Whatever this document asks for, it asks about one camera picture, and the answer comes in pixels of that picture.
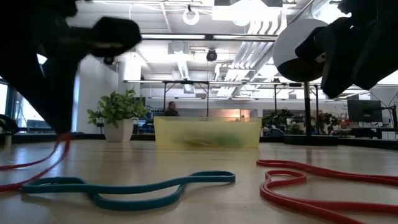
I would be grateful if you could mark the black metal rail frame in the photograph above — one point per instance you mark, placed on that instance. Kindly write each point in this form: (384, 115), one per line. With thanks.
(93, 137)

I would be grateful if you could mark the black computer monitor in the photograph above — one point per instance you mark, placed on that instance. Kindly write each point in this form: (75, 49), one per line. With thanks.
(363, 110)

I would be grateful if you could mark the blue rubber band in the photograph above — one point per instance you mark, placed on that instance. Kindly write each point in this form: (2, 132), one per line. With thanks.
(130, 206)

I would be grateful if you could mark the yellow translucent plastic bin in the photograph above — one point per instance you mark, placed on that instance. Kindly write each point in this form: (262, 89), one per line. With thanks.
(174, 130)

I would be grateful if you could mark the black background rig frame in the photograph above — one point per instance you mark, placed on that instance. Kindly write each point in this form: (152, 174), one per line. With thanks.
(186, 81)
(275, 99)

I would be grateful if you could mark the black round ceiling fixture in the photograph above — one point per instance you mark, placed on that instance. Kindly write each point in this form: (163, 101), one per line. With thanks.
(109, 60)
(211, 55)

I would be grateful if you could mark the background black robot arm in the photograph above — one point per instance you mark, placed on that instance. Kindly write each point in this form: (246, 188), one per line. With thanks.
(280, 119)
(326, 119)

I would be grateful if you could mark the red rubber band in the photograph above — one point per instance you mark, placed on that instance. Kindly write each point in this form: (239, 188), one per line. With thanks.
(64, 138)
(298, 206)
(311, 170)

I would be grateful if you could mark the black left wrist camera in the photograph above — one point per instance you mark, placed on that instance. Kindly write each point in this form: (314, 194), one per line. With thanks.
(116, 34)

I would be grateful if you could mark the white globe lamp black base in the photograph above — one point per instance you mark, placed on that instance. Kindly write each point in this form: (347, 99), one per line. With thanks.
(286, 43)

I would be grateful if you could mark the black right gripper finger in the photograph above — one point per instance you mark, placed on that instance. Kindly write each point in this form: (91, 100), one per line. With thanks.
(376, 59)
(339, 71)

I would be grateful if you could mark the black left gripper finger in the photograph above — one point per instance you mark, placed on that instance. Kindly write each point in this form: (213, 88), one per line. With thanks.
(65, 93)
(31, 90)

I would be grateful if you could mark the green plant in white pot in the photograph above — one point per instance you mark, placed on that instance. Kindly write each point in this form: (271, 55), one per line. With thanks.
(119, 132)

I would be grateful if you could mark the person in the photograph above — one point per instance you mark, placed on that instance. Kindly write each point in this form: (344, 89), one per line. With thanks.
(172, 109)

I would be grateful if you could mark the long ceiling light strip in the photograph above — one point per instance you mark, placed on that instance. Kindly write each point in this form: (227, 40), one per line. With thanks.
(242, 37)
(174, 36)

